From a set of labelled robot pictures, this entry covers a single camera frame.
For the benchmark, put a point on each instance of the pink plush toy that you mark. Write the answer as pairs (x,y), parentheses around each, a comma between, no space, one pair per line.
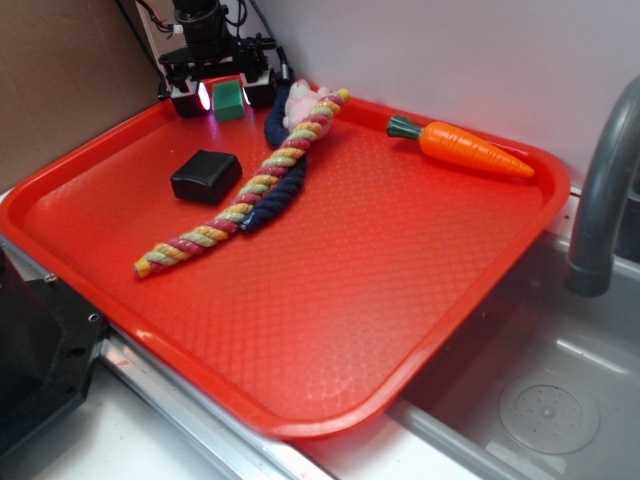
(301,99)

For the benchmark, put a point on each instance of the brown cardboard panel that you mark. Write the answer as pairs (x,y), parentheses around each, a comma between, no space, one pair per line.
(70,71)

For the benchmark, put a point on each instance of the black rectangular block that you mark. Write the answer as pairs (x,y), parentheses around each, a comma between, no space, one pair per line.
(206,177)

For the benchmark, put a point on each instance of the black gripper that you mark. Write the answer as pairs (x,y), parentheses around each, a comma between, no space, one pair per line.
(227,57)

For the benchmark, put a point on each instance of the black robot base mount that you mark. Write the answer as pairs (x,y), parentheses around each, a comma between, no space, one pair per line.
(50,339)

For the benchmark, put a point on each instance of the grey faucet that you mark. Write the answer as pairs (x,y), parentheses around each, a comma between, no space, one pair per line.
(607,220)

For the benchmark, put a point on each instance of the orange plastic carrot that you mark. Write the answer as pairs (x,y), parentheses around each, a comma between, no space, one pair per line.
(448,143)

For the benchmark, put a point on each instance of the round sink drain cover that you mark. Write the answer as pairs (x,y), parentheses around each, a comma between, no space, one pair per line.
(548,417)

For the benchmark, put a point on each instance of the green block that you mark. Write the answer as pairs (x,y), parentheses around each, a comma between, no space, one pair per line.
(228,101)

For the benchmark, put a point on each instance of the red plastic tray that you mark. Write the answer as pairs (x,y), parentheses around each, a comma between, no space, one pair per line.
(316,322)

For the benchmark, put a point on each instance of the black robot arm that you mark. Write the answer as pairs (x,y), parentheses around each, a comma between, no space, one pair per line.
(203,21)

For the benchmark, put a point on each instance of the grey sink basin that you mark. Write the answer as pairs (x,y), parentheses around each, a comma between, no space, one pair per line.
(531,326)

